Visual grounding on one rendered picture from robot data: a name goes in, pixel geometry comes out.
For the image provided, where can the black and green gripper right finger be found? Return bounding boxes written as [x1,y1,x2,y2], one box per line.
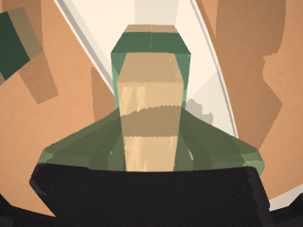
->
[174,107,265,176]

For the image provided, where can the white rectangular tray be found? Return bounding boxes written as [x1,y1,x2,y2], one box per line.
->
[54,0,239,138]

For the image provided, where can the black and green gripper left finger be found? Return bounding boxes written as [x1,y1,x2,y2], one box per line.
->
[36,107,126,171]

